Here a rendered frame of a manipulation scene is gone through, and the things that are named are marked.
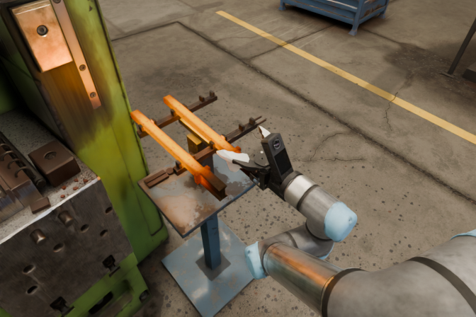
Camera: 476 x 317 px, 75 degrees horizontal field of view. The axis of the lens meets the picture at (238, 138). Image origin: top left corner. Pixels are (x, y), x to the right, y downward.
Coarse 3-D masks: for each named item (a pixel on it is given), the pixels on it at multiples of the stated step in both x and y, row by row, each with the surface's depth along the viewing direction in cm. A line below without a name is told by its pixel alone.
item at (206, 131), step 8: (168, 96) 110; (168, 104) 109; (176, 104) 107; (176, 112) 106; (184, 112) 103; (192, 120) 100; (200, 120) 100; (200, 128) 97; (208, 128) 97; (208, 136) 95; (216, 136) 95; (216, 144) 93; (224, 144) 92; (240, 152) 89; (240, 168) 88
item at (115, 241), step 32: (0, 128) 109; (32, 128) 109; (64, 192) 89; (96, 192) 95; (0, 224) 81; (32, 224) 82; (96, 224) 101; (0, 256) 79; (64, 256) 96; (96, 256) 108; (0, 288) 84; (64, 288) 103
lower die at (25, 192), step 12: (0, 156) 89; (0, 168) 85; (12, 168) 85; (0, 180) 81; (12, 180) 82; (24, 180) 82; (12, 192) 81; (24, 192) 83; (36, 192) 86; (0, 204) 80; (12, 204) 82; (24, 204) 85; (0, 216) 81
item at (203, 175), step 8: (136, 112) 103; (136, 120) 102; (144, 120) 100; (144, 128) 99; (152, 128) 97; (152, 136) 97; (160, 136) 95; (168, 136) 95; (168, 144) 92; (176, 144) 92; (176, 152) 90; (184, 152) 90; (184, 160) 87; (192, 160) 87; (192, 168) 85; (200, 168) 85; (208, 168) 84; (200, 176) 84; (208, 176) 82; (216, 176) 82; (208, 184) 83; (216, 184) 80; (224, 184) 80; (216, 192) 82; (224, 192) 80
